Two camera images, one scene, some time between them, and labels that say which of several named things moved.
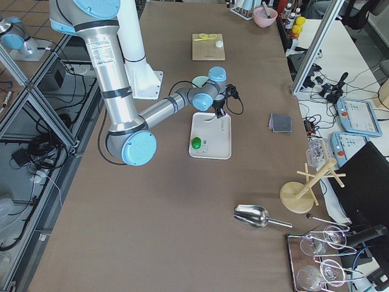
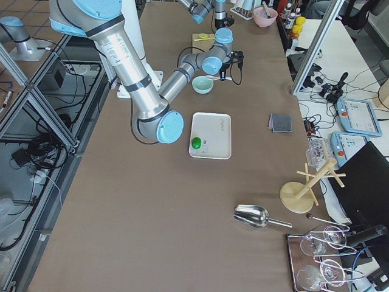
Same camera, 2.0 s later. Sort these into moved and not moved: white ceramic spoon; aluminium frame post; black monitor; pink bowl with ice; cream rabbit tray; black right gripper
Moved: black right gripper; white ceramic spoon
Not moved: black monitor; pink bowl with ice; aluminium frame post; cream rabbit tray
